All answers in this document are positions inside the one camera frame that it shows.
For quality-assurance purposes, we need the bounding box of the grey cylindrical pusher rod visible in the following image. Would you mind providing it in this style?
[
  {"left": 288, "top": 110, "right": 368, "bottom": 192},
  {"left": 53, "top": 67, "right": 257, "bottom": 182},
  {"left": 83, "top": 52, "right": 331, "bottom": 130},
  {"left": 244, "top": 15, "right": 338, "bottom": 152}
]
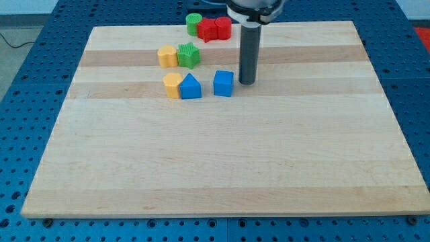
[{"left": 239, "top": 22, "right": 261, "bottom": 85}]

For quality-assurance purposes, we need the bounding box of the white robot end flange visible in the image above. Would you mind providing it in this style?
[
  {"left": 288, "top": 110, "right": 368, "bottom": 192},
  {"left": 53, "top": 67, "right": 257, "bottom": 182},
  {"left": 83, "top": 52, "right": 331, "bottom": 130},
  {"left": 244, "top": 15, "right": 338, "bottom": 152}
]
[{"left": 226, "top": 0, "right": 286, "bottom": 24}]

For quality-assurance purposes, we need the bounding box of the yellow heart block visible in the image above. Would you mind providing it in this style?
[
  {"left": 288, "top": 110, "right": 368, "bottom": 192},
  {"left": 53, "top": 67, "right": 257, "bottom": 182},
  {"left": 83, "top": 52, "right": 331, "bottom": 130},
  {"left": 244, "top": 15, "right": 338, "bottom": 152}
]
[{"left": 157, "top": 45, "right": 178, "bottom": 68}]

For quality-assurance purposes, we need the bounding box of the yellow hexagon block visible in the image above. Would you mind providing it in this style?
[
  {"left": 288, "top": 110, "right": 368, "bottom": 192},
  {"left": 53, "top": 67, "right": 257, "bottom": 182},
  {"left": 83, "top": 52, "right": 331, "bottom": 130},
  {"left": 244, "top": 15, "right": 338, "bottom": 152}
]
[{"left": 162, "top": 73, "right": 183, "bottom": 99}]

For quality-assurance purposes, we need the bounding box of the red cylinder block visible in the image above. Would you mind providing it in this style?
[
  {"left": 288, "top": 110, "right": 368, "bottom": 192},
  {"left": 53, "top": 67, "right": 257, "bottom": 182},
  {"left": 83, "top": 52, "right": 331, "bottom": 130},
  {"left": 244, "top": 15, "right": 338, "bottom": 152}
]
[{"left": 215, "top": 17, "right": 232, "bottom": 40}]

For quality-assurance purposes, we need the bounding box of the red star block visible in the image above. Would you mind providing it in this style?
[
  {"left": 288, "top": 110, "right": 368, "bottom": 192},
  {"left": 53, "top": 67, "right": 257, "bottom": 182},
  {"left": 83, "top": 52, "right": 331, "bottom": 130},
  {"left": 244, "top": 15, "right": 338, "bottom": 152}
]
[{"left": 197, "top": 17, "right": 218, "bottom": 43}]

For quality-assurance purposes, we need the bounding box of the green cylinder block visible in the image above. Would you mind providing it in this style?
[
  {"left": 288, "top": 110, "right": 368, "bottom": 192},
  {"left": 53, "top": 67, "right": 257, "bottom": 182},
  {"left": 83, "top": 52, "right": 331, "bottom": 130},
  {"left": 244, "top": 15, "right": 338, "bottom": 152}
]
[{"left": 185, "top": 13, "right": 203, "bottom": 36}]

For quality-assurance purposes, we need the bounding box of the blue cube block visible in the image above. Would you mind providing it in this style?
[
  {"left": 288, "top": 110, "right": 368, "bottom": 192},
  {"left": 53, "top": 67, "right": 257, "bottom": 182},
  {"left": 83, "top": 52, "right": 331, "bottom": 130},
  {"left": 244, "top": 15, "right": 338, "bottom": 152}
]
[{"left": 213, "top": 70, "right": 234, "bottom": 97}]

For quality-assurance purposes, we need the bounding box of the green star block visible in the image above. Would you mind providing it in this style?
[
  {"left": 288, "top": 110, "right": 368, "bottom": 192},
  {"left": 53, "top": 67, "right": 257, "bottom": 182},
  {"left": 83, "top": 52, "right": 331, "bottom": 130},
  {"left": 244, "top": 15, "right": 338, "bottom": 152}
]
[{"left": 177, "top": 42, "right": 200, "bottom": 69}]

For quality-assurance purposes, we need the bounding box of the blue triangle block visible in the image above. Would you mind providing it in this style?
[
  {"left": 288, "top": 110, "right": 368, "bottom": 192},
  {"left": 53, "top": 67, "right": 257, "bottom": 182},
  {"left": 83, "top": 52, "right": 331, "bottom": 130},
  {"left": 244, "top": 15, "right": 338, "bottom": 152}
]
[{"left": 179, "top": 73, "right": 202, "bottom": 99}]

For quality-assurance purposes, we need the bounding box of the wooden board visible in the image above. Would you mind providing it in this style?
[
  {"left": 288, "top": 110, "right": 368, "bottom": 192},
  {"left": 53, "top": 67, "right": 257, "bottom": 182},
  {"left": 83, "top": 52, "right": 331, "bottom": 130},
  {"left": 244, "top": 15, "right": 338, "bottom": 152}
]
[{"left": 21, "top": 21, "right": 429, "bottom": 218}]

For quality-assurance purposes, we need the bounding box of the black cable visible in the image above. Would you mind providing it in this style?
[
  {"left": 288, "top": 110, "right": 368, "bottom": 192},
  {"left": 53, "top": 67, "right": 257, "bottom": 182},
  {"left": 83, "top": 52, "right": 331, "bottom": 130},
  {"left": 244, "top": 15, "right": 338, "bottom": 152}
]
[{"left": 0, "top": 32, "right": 37, "bottom": 49}]

